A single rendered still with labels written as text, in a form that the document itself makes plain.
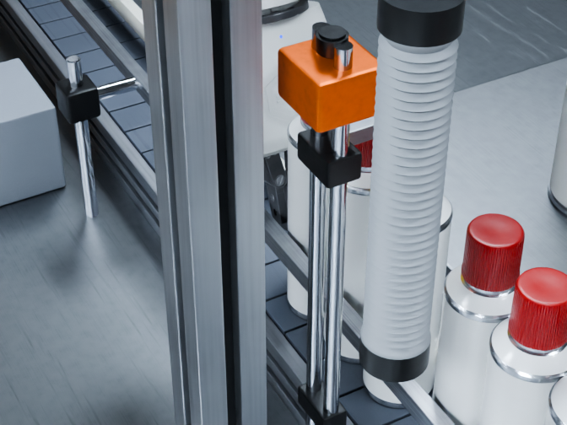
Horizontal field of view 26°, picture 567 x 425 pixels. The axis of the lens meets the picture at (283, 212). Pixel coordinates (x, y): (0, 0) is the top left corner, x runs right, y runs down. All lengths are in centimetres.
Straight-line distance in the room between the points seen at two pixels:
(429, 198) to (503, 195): 52
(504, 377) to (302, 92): 20
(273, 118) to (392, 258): 34
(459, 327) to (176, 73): 24
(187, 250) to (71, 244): 45
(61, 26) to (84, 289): 37
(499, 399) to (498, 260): 8
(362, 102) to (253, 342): 17
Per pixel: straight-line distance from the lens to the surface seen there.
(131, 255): 109
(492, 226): 71
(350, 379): 90
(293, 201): 88
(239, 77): 61
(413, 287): 59
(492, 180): 110
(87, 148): 109
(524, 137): 116
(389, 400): 88
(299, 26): 90
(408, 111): 53
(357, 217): 82
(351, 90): 63
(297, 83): 64
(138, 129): 115
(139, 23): 126
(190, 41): 59
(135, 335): 101
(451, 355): 75
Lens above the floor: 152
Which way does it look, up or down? 38 degrees down
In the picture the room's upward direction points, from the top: straight up
